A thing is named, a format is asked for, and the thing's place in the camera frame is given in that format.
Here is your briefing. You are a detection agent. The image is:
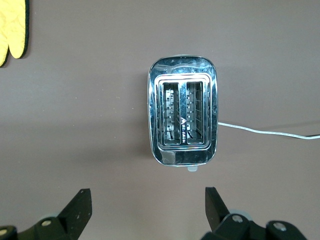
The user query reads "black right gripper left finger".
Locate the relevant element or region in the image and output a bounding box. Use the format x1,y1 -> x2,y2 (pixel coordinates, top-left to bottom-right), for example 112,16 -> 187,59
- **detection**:
0,188 -> 93,240

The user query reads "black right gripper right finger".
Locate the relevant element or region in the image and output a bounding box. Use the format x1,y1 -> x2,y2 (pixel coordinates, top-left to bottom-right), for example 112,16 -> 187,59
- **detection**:
201,186 -> 309,240

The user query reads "chrome and beige toaster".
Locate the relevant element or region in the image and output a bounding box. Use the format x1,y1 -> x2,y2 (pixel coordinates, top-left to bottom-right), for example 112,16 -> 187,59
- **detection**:
146,54 -> 220,173

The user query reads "yellow quilted oven mitt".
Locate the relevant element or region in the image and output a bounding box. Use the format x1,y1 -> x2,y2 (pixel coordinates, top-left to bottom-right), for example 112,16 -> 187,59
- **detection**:
0,0 -> 30,68

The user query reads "white toaster power cord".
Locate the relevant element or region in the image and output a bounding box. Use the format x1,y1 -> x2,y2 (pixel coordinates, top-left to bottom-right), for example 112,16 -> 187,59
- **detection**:
217,121 -> 320,140

